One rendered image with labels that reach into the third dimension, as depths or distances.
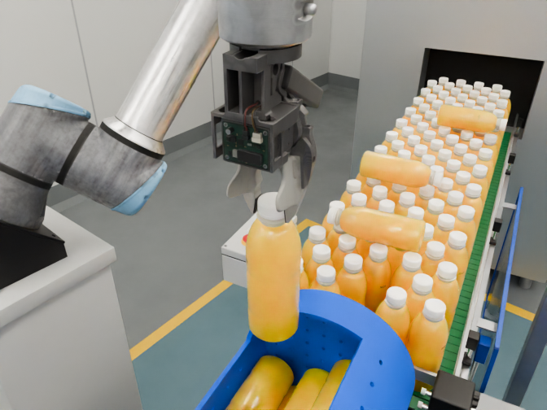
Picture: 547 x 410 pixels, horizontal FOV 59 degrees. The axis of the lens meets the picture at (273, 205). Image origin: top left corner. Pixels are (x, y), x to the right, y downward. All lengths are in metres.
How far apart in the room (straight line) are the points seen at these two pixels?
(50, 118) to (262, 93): 0.67
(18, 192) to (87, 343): 0.41
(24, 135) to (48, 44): 2.32
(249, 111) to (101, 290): 0.81
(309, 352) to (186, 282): 1.88
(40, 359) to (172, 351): 1.24
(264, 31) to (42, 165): 0.73
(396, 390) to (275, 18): 0.54
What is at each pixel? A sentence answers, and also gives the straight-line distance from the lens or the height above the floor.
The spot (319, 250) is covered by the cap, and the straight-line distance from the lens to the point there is 1.07.
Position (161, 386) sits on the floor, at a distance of 2.27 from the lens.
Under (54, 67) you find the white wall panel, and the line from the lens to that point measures 3.41.
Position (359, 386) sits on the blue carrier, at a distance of 0.70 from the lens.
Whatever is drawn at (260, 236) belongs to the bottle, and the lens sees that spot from 0.59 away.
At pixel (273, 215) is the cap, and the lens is 0.58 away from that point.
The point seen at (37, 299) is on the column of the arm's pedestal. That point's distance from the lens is 1.11.
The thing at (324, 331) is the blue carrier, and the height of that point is 1.15.
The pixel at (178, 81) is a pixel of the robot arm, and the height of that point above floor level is 1.45.
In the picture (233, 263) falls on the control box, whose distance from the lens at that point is 1.12.
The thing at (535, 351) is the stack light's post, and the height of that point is 0.86.
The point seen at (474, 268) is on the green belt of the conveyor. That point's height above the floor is 0.90.
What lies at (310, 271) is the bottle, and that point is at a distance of 1.09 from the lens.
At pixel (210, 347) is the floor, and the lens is 2.37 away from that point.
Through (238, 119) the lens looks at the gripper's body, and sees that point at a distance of 0.47.
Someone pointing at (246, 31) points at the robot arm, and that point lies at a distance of 0.45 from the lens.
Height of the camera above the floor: 1.76
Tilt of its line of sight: 32 degrees down
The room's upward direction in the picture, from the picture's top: straight up
